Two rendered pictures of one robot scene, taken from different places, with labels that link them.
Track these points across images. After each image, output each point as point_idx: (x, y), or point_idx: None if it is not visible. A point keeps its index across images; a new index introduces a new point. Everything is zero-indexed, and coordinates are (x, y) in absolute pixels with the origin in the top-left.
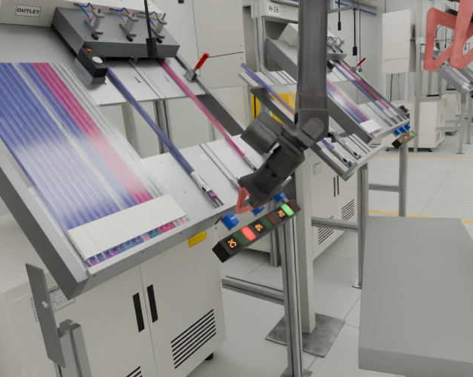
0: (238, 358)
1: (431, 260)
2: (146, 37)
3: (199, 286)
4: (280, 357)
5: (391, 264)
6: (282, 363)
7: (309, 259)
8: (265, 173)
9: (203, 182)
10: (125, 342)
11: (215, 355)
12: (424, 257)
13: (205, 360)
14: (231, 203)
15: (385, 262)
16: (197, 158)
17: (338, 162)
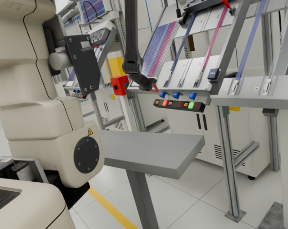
0: (250, 190)
1: (128, 146)
2: None
3: (232, 133)
4: (254, 208)
5: (133, 136)
6: (247, 209)
7: None
8: None
9: (168, 76)
10: (193, 127)
11: (253, 181)
12: (132, 144)
13: (247, 177)
14: (164, 87)
15: (136, 136)
16: (180, 65)
17: (223, 92)
